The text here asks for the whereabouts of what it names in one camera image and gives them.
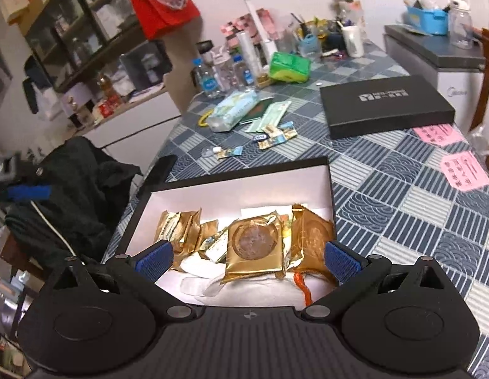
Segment blue patterned tablecloth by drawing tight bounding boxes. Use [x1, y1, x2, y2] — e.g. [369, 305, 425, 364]
[101, 39, 489, 379]

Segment pink paper note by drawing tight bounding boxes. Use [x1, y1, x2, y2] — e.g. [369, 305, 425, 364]
[413, 124, 464, 147]
[439, 151, 489, 192]

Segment white ceramic mug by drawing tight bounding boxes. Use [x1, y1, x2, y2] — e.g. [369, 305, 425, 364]
[341, 26, 364, 58]

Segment red shopping bag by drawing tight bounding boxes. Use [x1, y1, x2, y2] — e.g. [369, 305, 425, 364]
[130, 0, 201, 40]

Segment small blue pen basket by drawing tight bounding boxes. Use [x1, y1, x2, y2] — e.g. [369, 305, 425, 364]
[298, 33, 321, 61]

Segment yellow handled scissors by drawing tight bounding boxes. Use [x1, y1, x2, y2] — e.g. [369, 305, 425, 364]
[197, 110, 213, 128]

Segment brown wooden chair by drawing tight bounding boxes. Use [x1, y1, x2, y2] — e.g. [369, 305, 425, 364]
[468, 27, 489, 159]

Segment pink checkered box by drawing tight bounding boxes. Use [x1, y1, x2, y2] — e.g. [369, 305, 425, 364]
[220, 9, 278, 49]

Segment black gift box lid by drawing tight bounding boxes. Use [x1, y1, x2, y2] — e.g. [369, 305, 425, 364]
[320, 75, 455, 140]

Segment gold mooncake packet with label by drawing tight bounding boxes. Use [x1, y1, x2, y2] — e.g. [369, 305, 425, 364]
[154, 210, 219, 268]

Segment clear jug white handle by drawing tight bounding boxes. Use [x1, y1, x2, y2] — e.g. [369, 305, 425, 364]
[448, 0, 473, 50]

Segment white tissue wipes pack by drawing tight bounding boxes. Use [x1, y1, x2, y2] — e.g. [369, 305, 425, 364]
[206, 89, 260, 133]

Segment green white paper sachets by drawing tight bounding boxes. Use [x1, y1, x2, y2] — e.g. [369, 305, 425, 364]
[245, 100, 291, 134]

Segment open black gift box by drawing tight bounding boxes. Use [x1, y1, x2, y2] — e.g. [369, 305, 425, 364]
[113, 156, 340, 309]

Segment gold snack box packet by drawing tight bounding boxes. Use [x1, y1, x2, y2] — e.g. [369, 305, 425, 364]
[198, 227, 229, 263]

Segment green passport booklet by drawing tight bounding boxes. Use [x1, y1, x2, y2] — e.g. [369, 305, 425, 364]
[239, 97, 273, 125]

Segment dark glass cabinet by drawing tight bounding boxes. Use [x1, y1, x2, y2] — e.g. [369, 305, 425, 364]
[18, 0, 146, 93]

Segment black jacket on chair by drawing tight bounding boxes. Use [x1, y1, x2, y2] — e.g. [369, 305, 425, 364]
[5, 137, 141, 270]

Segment white desk lamp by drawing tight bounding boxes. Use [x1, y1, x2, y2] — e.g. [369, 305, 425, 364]
[243, 0, 278, 63]

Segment small candy wrappers pile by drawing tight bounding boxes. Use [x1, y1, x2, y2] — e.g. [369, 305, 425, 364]
[213, 122, 297, 159]

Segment blue plastic basket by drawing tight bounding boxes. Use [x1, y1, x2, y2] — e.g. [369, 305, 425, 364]
[407, 6, 448, 36]

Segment clear water bottle blue label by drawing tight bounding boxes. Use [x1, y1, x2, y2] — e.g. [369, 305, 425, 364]
[192, 58, 221, 99]

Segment grey Midea mini fridge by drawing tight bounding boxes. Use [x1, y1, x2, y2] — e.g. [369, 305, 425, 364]
[384, 25, 484, 133]

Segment green tissue pack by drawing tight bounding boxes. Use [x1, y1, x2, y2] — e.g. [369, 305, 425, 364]
[268, 51, 311, 83]

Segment patterned baby bottle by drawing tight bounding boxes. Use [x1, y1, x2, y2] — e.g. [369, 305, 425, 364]
[210, 45, 233, 93]

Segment small clear bottle blue cap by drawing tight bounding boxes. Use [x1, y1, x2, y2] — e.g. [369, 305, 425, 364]
[233, 54, 255, 87]

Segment large gold round mooncake packet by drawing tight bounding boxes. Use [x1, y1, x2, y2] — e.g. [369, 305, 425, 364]
[221, 211, 284, 284]

